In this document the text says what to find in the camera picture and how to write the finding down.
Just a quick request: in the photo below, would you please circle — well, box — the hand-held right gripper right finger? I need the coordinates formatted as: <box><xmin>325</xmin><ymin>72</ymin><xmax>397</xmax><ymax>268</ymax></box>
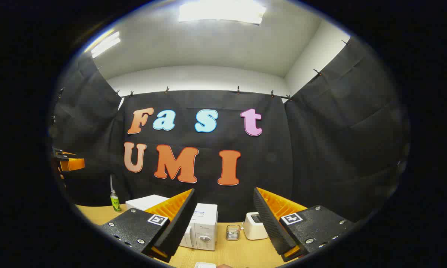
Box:
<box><xmin>253</xmin><ymin>187</ymin><xmax>355</xmax><ymax>262</ymax></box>

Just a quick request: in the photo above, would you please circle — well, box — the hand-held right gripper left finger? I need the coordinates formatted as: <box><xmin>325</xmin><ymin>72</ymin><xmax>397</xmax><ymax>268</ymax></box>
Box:
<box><xmin>99</xmin><ymin>188</ymin><xmax>198</xmax><ymax>263</ymax></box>

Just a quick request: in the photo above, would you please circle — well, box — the white toaster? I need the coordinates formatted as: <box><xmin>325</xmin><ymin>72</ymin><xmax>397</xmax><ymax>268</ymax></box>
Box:
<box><xmin>243</xmin><ymin>212</ymin><xmax>269</xmax><ymax>240</ymax></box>

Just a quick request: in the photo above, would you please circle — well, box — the metal mesh holder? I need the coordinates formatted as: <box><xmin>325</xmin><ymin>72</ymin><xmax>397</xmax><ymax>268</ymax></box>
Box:
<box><xmin>226</xmin><ymin>225</ymin><xmax>241</xmax><ymax>241</ymax></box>

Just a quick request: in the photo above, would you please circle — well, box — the green label bottle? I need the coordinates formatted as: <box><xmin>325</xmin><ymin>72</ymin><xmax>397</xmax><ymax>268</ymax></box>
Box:
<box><xmin>110</xmin><ymin>189</ymin><xmax>122</xmax><ymax>213</ymax></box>

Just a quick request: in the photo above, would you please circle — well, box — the black backdrop cloth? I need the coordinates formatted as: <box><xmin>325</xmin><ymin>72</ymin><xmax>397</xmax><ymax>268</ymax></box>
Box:
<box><xmin>49</xmin><ymin>35</ymin><xmax>410</xmax><ymax>224</ymax></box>

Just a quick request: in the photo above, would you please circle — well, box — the small ceiling light panel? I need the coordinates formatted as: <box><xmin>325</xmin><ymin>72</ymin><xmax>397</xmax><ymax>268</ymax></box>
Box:
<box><xmin>91</xmin><ymin>31</ymin><xmax>121</xmax><ymax>59</ymax></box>

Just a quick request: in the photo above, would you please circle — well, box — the large ceiling light panel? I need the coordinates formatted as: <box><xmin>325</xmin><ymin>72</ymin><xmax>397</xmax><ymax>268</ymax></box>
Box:
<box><xmin>178</xmin><ymin>0</ymin><xmax>267</xmax><ymax>26</ymax></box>

